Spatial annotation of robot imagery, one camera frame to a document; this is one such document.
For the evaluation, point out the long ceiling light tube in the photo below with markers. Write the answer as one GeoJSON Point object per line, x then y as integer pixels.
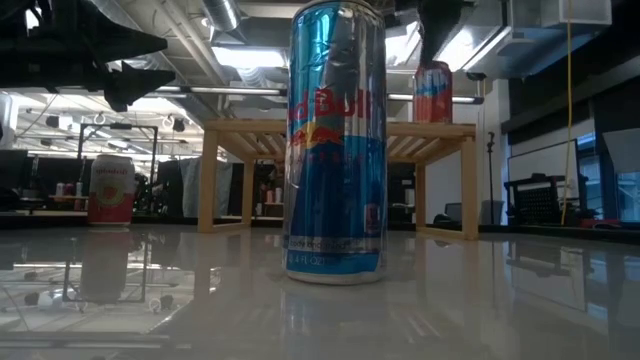
{"type": "Point", "coordinates": [225, 91]}

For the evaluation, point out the black rig frame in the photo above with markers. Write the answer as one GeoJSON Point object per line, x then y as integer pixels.
{"type": "Point", "coordinates": [120, 126]}

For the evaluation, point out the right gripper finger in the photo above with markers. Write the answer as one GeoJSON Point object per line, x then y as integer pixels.
{"type": "Point", "coordinates": [437, 25]}

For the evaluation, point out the white and pink beverage can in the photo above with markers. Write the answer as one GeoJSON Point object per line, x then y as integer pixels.
{"type": "Point", "coordinates": [111, 195]}

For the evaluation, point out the wooden slatted shelf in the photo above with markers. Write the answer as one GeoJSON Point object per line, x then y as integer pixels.
{"type": "Point", "coordinates": [240, 126]}

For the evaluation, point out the grey fabric cover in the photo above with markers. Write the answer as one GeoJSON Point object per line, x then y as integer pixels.
{"type": "Point", "coordinates": [189, 187]}

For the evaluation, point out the blue silver Red Bull can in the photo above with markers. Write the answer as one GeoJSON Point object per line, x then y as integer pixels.
{"type": "Point", "coordinates": [335, 175]}

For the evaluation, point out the silver round ceiling duct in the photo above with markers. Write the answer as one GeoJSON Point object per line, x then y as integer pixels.
{"type": "Point", "coordinates": [221, 14]}

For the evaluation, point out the black tripod stand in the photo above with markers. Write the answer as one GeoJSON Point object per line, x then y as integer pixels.
{"type": "Point", "coordinates": [491, 165]}

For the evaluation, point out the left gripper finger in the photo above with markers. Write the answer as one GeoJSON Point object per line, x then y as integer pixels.
{"type": "Point", "coordinates": [135, 82]}
{"type": "Point", "coordinates": [125, 42]}

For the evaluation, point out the grey bin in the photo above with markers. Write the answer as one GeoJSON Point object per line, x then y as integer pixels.
{"type": "Point", "coordinates": [492, 212]}

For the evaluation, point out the red and blue Fanta can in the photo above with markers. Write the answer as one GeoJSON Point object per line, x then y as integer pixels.
{"type": "Point", "coordinates": [432, 100]}

